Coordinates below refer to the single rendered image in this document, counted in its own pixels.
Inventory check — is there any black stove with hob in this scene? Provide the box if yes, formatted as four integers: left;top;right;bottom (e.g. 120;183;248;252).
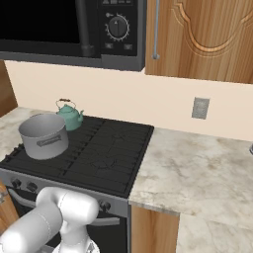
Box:
0;115;155;253

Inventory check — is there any teal kettle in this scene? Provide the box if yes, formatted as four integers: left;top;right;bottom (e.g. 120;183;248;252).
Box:
54;97;85;132

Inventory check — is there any grey metal pot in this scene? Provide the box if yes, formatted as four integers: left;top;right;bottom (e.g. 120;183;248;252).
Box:
18;113;70;161

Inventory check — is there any black stove knob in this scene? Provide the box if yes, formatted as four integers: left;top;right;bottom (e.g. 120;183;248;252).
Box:
98;199;113;213
11;177;23;190
26;181;40;194

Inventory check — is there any wooden base cabinet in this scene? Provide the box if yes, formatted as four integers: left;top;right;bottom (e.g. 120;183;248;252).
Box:
130;205;181;253

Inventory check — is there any carved wooden cabinet door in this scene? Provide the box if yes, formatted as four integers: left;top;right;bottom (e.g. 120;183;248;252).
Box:
144;0;253;85

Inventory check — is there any plain wooden cabinet side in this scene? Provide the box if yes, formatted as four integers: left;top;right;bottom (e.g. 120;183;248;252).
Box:
0;59;19;119

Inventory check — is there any wooden base cabinet door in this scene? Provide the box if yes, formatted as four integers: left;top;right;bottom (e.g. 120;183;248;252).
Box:
0;180;21;235

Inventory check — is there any black microwave dial knob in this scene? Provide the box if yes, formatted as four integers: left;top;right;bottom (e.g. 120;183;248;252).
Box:
105;12;131;42

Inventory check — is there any black microwave oven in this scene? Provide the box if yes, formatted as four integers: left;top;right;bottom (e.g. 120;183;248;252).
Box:
0;0;148;72

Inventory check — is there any grey wall outlet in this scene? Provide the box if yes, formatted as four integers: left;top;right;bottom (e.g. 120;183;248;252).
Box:
191;96;211;121

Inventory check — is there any grey cabinet door handle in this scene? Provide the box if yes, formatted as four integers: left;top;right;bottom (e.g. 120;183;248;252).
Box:
151;0;162;61

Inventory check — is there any black microwave door handle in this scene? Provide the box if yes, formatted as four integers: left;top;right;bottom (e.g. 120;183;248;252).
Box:
75;0;97;58

